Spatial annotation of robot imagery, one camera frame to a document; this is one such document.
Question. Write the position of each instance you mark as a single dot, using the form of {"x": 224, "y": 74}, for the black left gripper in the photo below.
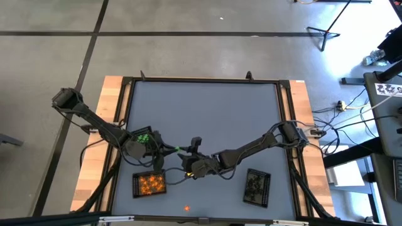
{"x": 156, "y": 144}

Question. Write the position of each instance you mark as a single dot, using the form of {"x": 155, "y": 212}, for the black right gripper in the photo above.
{"x": 204, "y": 166}

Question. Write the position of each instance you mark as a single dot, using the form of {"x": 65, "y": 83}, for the black plastic mesh basket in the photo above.
{"x": 136, "y": 132}
{"x": 136, "y": 188}
{"x": 257, "y": 201}

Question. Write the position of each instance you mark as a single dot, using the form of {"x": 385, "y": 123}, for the black plastic spider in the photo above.
{"x": 250, "y": 188}
{"x": 260, "y": 188}
{"x": 256, "y": 179}
{"x": 252, "y": 196}

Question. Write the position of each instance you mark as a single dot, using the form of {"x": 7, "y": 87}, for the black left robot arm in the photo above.
{"x": 94, "y": 120}

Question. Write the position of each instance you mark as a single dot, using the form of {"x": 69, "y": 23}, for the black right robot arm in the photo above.
{"x": 251, "y": 147}

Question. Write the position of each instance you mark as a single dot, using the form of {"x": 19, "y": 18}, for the wooden table side board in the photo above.
{"x": 298, "y": 94}
{"x": 110, "y": 91}

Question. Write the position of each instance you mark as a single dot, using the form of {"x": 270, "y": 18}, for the grey stand foot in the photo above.
{"x": 11, "y": 139}

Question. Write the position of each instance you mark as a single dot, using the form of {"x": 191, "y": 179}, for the small black plug device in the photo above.
{"x": 340, "y": 105}

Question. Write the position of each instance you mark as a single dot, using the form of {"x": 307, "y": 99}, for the black tripod stand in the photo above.
{"x": 326, "y": 31}

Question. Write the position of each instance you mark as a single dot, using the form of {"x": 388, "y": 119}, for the grey desk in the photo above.
{"x": 384, "y": 125}

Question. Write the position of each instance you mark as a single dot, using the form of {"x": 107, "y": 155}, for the grey keyboard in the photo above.
{"x": 398, "y": 179}

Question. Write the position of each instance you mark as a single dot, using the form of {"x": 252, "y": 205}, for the white printed label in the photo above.
{"x": 387, "y": 89}

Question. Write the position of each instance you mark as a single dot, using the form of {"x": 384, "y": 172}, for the person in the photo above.
{"x": 392, "y": 44}

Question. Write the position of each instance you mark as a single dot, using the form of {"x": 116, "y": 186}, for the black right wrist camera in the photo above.
{"x": 196, "y": 142}

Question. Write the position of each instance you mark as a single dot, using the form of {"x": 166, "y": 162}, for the black diagonal frame strut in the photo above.
{"x": 306, "y": 188}
{"x": 100, "y": 188}

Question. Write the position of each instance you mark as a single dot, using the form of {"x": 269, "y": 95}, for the black frame hook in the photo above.
{"x": 143, "y": 76}
{"x": 249, "y": 76}

